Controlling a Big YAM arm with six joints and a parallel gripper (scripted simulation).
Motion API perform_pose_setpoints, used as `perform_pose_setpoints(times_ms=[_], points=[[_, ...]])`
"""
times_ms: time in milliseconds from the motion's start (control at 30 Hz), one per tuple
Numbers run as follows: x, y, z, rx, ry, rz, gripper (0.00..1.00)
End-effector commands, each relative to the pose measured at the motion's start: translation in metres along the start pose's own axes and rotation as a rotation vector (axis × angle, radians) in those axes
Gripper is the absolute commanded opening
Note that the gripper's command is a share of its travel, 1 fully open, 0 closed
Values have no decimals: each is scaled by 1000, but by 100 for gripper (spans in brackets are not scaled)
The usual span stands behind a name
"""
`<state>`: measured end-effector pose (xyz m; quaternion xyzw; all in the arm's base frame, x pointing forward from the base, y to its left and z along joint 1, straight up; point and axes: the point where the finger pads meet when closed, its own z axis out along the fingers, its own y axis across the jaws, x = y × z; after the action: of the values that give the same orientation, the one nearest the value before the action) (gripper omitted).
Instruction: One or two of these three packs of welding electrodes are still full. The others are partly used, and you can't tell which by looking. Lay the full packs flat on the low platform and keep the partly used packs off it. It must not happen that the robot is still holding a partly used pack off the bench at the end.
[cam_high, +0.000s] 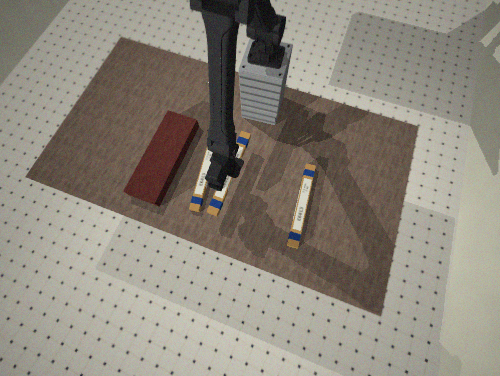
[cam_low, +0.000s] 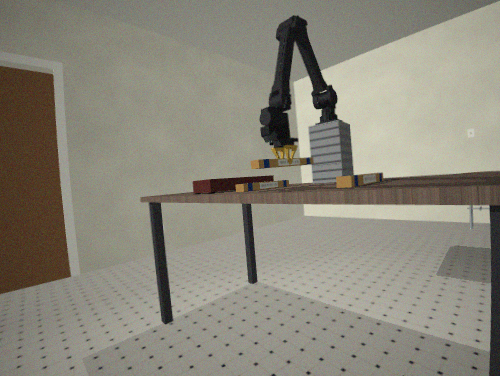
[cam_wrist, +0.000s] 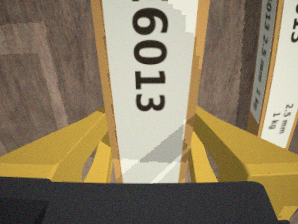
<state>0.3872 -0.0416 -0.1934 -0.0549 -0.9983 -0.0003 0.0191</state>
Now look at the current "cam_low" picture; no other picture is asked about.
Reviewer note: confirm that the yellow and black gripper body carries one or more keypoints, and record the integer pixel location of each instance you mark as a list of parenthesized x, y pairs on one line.
[(282, 142)]

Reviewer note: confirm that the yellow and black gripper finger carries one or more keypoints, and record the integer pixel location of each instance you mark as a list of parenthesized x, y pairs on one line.
[(282, 152), (286, 148)]

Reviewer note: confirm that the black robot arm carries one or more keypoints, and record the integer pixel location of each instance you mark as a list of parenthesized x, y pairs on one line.
[(286, 34)]

